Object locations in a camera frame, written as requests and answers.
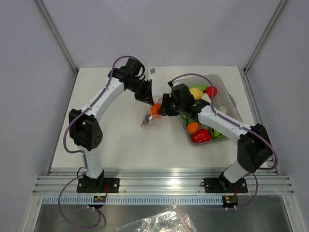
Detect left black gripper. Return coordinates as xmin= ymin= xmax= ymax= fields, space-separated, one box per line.
xmin=127 ymin=78 xmax=154 ymax=105

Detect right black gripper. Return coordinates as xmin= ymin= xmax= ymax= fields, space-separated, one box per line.
xmin=158 ymin=93 xmax=185 ymax=116

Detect clear dotted zip bag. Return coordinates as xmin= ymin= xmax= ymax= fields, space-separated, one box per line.
xmin=140 ymin=96 xmax=162 ymax=127

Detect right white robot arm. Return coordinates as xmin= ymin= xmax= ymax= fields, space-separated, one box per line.
xmin=159 ymin=84 xmax=274 ymax=191

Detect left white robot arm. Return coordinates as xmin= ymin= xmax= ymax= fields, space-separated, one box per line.
xmin=65 ymin=56 xmax=154 ymax=192

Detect grey plastic food tray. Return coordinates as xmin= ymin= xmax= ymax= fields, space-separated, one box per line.
xmin=178 ymin=74 xmax=242 ymax=146

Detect toy napa cabbage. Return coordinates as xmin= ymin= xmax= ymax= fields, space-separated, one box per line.
xmin=182 ymin=115 xmax=194 ymax=125

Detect toy yellow pear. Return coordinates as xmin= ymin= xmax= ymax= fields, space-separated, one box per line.
xmin=189 ymin=87 xmax=203 ymax=100

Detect toy green vegetable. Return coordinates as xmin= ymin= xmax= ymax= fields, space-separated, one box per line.
xmin=193 ymin=85 xmax=208 ymax=92

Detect toy white radish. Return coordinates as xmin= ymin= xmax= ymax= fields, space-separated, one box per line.
xmin=201 ymin=93 xmax=211 ymax=104

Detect toy mango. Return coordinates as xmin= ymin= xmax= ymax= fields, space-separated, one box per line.
xmin=187 ymin=122 xmax=200 ymax=134

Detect toy red apple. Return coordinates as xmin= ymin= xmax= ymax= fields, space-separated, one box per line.
xmin=205 ymin=86 xmax=218 ymax=98

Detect toy red bell pepper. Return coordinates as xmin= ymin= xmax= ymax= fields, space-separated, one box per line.
xmin=191 ymin=129 xmax=211 ymax=144

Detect toy white onion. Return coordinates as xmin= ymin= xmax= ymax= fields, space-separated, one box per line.
xmin=218 ymin=106 xmax=227 ymax=115

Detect spare clear plastic bags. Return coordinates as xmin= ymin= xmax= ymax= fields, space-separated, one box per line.
xmin=116 ymin=204 xmax=197 ymax=232

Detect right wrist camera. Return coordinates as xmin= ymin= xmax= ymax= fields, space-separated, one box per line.
xmin=168 ymin=81 xmax=181 ymax=88

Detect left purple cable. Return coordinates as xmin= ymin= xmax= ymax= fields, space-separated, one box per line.
xmin=57 ymin=55 xmax=145 ymax=229

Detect purple cable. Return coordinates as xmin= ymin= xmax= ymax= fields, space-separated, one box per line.
xmin=57 ymin=55 xmax=145 ymax=229
xmin=168 ymin=73 xmax=280 ymax=210

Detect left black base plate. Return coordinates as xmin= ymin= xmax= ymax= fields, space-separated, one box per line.
xmin=76 ymin=176 xmax=120 ymax=193

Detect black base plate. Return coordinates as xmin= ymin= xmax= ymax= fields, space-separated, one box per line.
xmin=200 ymin=177 xmax=248 ymax=193
xmin=76 ymin=176 xmax=120 ymax=193

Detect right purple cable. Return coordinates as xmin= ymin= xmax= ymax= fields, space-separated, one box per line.
xmin=168 ymin=73 xmax=280 ymax=210

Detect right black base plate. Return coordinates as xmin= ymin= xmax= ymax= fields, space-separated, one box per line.
xmin=200 ymin=177 xmax=248 ymax=193

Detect aluminium mounting rail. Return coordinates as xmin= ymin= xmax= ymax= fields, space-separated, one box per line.
xmin=32 ymin=168 xmax=294 ymax=195

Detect white slotted cable duct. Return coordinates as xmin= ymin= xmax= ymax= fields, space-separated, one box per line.
xmin=42 ymin=194 xmax=238 ymax=207

